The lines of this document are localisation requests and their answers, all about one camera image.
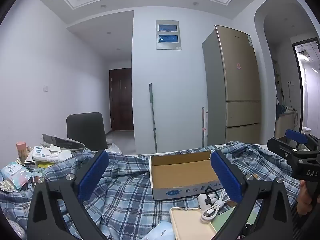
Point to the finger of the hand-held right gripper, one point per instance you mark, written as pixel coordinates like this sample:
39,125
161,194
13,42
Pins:
280,147
296,135

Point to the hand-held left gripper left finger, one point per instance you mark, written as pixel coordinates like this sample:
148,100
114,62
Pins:
93,175

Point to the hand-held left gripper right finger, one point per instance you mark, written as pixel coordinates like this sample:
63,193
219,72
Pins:
226,177

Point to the cardboard box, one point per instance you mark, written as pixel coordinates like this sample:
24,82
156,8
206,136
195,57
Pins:
180,175

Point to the beige phone case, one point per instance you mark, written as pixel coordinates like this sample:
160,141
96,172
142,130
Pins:
190,225

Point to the light blue tissue packet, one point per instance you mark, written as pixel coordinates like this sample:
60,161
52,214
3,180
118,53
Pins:
160,232

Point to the person's right hand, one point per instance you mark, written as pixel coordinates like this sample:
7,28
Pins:
303,200

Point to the white toilet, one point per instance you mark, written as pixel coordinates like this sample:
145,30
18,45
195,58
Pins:
306,130

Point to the beige counter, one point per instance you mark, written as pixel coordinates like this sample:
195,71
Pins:
283,125

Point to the blue hanging cloth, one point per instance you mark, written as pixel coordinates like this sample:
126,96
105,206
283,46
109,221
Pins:
280,110

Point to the white charger adapter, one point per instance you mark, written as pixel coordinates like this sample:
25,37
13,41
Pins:
203,201

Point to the clear plastic bag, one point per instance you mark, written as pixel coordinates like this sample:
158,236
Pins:
114,148

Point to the green paper sheet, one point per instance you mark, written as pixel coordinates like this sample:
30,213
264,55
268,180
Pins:
223,221

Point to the blue plaid shirt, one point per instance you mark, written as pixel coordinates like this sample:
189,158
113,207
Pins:
130,200

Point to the dark grey chair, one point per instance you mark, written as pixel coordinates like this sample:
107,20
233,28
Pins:
85,130

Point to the grey bag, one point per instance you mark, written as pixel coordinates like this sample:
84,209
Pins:
60,141

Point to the yellow pack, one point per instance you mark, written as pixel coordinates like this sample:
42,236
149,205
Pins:
45,165

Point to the white tissue box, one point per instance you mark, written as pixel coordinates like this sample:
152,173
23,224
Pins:
45,155

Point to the pink lid toothpick jar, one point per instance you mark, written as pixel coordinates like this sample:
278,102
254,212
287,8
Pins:
22,151

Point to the gold refrigerator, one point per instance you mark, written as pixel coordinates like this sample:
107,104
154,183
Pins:
237,80

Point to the pastel wet wipes pack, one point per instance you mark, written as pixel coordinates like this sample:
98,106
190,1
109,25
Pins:
13,175

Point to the dark brown door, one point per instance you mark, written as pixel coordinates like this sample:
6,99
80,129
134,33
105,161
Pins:
122,100

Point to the pink fridge sticker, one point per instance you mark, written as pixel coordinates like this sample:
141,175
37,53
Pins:
238,66

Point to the white fridge label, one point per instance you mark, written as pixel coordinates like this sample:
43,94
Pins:
250,41

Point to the black door frame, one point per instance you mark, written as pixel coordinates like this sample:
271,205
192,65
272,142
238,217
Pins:
298,80

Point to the grey wall electrical panel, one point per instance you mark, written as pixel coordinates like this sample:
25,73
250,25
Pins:
168,35

